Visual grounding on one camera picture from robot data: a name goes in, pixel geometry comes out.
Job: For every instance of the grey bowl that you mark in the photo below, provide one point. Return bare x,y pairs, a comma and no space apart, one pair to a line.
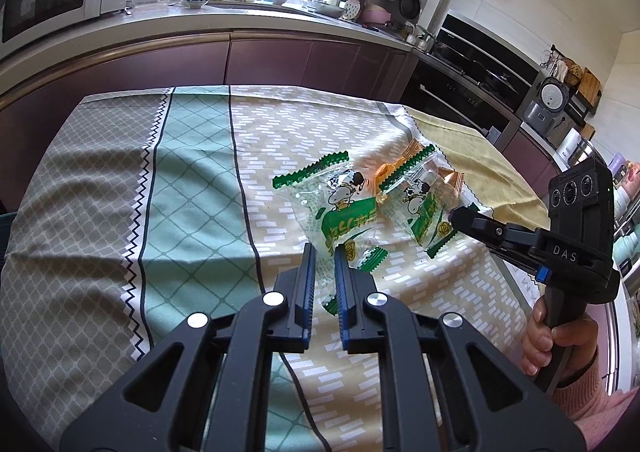
325,8

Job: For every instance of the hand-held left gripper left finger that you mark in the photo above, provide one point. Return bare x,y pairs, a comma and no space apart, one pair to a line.
307,294

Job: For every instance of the green cartoon snack packet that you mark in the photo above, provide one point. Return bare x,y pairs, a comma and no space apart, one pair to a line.
425,214
340,212

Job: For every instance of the purple base cabinets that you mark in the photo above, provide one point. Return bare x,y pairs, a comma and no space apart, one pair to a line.
280,61

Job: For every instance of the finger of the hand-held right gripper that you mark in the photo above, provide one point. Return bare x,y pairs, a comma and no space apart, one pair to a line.
480,227

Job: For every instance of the orange clear wrapper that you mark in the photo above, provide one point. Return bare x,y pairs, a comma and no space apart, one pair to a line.
450,179

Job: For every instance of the white kitchen countertop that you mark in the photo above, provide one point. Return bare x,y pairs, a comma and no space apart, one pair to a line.
200,19

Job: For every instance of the patterned tablecloth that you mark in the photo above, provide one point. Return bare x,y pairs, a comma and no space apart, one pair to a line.
175,207

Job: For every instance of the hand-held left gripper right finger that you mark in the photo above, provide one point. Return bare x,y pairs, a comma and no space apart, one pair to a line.
342,294

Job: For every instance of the grey rice cooker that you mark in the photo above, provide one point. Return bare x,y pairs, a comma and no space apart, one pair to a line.
547,104

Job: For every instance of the steel canister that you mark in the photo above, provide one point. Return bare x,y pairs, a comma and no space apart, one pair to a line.
575,146

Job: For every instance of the white dotted trivet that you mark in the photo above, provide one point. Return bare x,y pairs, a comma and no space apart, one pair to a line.
353,8

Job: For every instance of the wooden cutting boards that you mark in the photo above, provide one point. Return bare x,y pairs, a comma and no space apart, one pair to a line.
590,89

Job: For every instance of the black frying pan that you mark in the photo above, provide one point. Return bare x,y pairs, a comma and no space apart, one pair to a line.
410,5

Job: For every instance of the person's right hand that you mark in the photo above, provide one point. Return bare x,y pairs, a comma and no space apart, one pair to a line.
537,337

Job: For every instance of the pink pot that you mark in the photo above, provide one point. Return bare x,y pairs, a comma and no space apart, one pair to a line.
376,15

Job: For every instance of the black built-in oven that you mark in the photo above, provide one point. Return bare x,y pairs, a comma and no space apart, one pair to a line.
475,66

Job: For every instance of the blue and white bowl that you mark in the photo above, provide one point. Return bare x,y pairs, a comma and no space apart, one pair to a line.
195,0

